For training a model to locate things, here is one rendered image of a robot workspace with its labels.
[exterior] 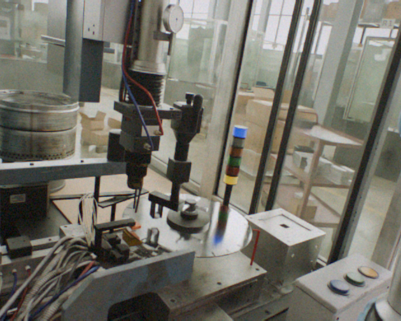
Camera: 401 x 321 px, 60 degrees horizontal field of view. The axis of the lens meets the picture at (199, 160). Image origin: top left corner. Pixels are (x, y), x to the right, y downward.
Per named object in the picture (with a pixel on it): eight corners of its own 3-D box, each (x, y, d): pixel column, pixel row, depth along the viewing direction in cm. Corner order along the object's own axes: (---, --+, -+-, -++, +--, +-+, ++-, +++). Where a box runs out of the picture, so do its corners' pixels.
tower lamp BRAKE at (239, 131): (239, 134, 114) (240, 125, 113) (249, 137, 111) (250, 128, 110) (229, 134, 111) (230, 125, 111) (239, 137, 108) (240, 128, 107)
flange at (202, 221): (209, 214, 95) (211, 206, 94) (208, 234, 84) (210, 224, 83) (169, 207, 95) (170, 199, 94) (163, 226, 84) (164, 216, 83)
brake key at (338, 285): (334, 284, 83) (337, 277, 83) (349, 294, 80) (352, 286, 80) (324, 289, 81) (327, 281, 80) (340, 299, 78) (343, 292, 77)
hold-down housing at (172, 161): (183, 177, 83) (196, 92, 77) (192, 185, 79) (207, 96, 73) (161, 178, 80) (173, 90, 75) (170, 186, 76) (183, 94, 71)
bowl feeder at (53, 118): (61, 170, 161) (65, 92, 151) (85, 197, 139) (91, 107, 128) (-17, 176, 142) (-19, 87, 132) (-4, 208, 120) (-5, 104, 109)
